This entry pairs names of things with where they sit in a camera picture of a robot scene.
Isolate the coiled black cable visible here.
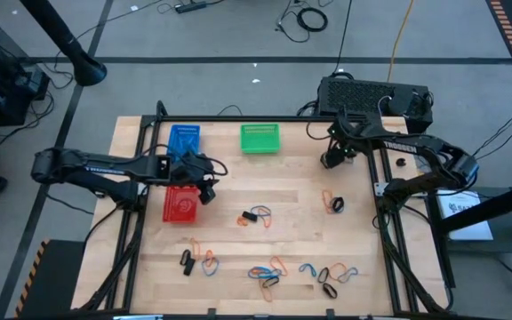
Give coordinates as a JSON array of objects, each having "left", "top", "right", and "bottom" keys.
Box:
[{"left": 295, "top": 6, "right": 330, "bottom": 34}]

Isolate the red plastic basket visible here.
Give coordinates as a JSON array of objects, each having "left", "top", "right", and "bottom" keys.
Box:
[{"left": 162, "top": 185, "right": 201, "bottom": 224}]

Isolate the black diagonal frame beam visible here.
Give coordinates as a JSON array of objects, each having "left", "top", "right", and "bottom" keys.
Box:
[{"left": 436, "top": 176, "right": 512, "bottom": 236}]

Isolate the dark side table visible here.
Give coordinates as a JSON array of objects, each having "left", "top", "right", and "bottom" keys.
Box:
[{"left": 424, "top": 184, "right": 512, "bottom": 257}]

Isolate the white printed paper sheet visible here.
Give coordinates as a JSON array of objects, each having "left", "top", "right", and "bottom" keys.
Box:
[{"left": 436, "top": 188, "right": 495, "bottom": 243}]

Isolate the black computer case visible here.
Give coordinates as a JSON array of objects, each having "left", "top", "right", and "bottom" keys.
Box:
[{"left": 316, "top": 76, "right": 435, "bottom": 134}]

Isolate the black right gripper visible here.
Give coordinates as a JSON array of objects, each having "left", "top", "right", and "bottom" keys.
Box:
[{"left": 320, "top": 108, "right": 366, "bottom": 170}]

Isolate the yellow cable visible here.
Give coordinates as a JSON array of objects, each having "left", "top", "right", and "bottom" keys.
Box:
[{"left": 387, "top": 0, "right": 416, "bottom": 84}]

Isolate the long black floor cable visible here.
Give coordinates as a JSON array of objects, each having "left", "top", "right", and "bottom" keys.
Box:
[{"left": 332, "top": 0, "right": 354, "bottom": 76}]

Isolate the black round-base pole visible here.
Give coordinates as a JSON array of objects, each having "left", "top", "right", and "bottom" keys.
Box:
[{"left": 18, "top": 0, "right": 108, "bottom": 88}]

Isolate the green plastic basket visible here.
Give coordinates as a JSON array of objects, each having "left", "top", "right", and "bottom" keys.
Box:
[{"left": 239, "top": 123, "right": 282, "bottom": 156}]

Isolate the blue plastic basket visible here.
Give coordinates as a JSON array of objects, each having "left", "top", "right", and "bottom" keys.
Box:
[{"left": 165, "top": 124, "right": 202, "bottom": 164}]

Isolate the black hazard-striped floor mat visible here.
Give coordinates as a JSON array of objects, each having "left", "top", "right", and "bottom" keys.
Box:
[{"left": 13, "top": 238, "right": 87, "bottom": 320}]

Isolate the black power strip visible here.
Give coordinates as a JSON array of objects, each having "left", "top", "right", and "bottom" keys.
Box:
[{"left": 174, "top": 1, "right": 208, "bottom": 14}]

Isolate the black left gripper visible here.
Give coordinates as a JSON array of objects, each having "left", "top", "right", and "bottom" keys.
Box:
[{"left": 169, "top": 150, "right": 217, "bottom": 206}]

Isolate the thin black floor cable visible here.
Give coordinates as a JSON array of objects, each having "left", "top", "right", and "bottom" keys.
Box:
[
  {"left": 475, "top": 115, "right": 512, "bottom": 162},
  {"left": 471, "top": 103, "right": 512, "bottom": 158}
]

